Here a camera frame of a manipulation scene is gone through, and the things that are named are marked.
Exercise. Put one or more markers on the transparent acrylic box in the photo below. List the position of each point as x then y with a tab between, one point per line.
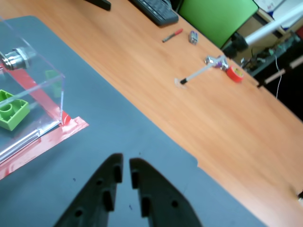
47	106

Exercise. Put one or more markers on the white tube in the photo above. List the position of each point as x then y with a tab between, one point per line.
270	27

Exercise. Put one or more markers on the green lego block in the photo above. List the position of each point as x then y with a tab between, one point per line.
14	118

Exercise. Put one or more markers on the white pen with black tip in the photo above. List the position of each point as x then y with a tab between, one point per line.
196	74

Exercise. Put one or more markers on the red tape roll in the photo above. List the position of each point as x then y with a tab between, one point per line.
234	74

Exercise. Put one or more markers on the black monitor stand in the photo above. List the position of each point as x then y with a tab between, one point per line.
99	3

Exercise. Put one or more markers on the green chair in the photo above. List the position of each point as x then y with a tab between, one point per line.
213	19

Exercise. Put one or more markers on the black computer keyboard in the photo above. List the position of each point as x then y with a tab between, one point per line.
158	10

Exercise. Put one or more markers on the red marker pen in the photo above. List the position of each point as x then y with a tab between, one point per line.
172	35

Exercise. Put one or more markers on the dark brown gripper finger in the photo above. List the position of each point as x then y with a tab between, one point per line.
163	203
94	201

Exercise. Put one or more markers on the red tape strip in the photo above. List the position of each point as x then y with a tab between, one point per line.
59	134
23	79

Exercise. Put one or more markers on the silver metal threaded fitting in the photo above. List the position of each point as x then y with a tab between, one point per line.
19	58

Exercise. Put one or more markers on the grey rubber mat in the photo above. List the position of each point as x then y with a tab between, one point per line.
106	113
217	205

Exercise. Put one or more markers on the silver and purple wrapper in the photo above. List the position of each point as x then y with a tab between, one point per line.
216	62

